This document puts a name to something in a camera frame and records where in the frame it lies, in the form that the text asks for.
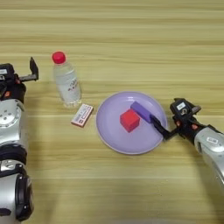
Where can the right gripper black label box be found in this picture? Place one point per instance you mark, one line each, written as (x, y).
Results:
(180, 106)

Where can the red cube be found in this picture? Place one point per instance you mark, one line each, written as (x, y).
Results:
(129, 120)

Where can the purple rectangular block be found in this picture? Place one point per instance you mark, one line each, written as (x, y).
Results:
(141, 110)

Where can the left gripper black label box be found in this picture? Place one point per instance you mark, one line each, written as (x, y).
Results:
(6, 72)

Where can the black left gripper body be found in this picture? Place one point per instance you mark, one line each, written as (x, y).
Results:
(14, 89)

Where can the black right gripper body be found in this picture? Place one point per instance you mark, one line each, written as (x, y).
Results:
(188, 128)

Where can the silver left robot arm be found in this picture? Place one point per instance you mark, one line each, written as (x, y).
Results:
(11, 140)

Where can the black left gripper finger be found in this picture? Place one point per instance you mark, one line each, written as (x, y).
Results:
(33, 67)

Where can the lilac round plate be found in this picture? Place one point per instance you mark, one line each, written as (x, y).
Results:
(116, 140)

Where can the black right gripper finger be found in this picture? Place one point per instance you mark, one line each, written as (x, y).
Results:
(189, 102)
(159, 125)

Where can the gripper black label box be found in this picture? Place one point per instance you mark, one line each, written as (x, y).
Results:
(180, 106)
(6, 72)

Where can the clear bottle with red cap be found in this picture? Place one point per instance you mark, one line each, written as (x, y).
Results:
(67, 84)

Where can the small red white box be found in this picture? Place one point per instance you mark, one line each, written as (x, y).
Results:
(82, 115)

